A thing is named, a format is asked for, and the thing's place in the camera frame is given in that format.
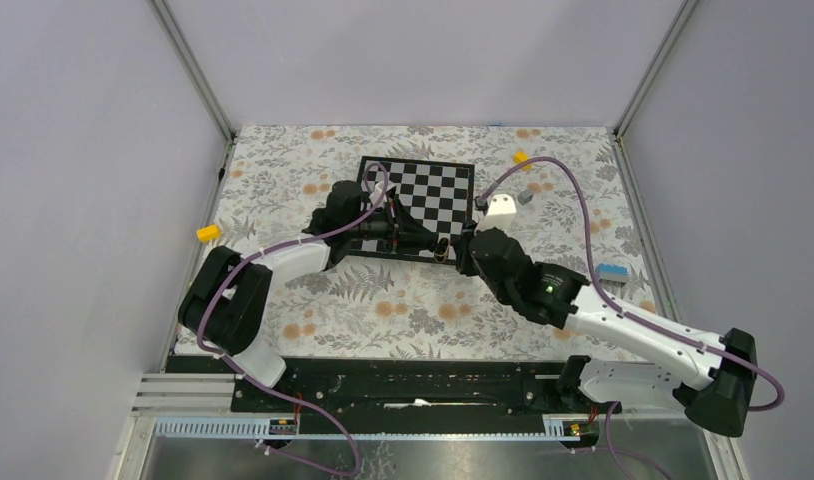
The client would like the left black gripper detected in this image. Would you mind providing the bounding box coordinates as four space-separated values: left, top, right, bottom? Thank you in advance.
346 198 437 255

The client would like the black earbud charging case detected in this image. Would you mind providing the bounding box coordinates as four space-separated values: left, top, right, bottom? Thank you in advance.
433 237 451 263

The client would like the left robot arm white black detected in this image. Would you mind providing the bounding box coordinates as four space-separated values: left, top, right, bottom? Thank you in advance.
177 180 448 411

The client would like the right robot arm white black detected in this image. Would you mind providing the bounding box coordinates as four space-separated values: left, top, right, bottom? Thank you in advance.
453 228 757 438

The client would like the black white checkerboard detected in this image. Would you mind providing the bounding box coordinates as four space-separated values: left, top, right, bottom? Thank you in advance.
351 156 475 265

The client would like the small grey block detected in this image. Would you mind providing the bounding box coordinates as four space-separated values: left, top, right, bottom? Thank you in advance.
517 189 534 205

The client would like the floral patterned table mat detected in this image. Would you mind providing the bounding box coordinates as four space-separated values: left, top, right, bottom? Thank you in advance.
208 126 662 361

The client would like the blue grey lego block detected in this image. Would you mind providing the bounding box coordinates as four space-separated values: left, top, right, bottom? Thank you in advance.
595 263 630 285

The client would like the yellow block left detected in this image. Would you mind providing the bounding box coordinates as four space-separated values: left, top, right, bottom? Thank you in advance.
196 224 222 243

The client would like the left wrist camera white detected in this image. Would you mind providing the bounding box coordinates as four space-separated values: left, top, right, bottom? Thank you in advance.
369 183 397 208

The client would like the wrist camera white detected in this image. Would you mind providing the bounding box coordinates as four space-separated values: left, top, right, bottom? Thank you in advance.
475 194 517 232
369 183 397 208

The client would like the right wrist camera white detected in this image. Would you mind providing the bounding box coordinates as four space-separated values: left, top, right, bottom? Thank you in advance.
475 194 517 232

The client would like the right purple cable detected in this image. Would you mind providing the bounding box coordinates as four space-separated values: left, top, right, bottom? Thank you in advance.
479 156 786 480

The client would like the purple cable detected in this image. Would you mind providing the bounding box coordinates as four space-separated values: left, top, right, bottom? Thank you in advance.
196 161 392 480
479 156 786 480

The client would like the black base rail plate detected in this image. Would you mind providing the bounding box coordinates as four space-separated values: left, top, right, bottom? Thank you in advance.
165 354 624 437

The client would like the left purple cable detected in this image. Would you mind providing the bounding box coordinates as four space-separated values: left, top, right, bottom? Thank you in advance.
196 161 392 480

